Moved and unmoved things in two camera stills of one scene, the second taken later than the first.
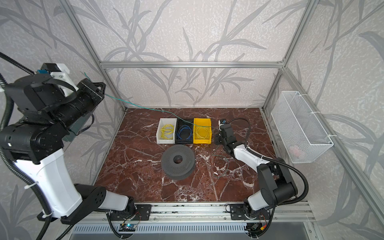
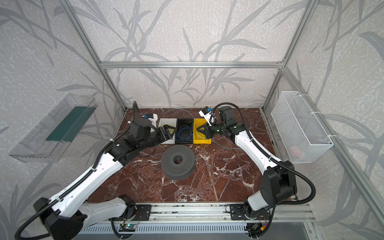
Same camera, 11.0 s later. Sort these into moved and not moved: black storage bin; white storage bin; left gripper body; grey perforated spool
Moved: left gripper body
Not moved: grey perforated spool; white storage bin; black storage bin
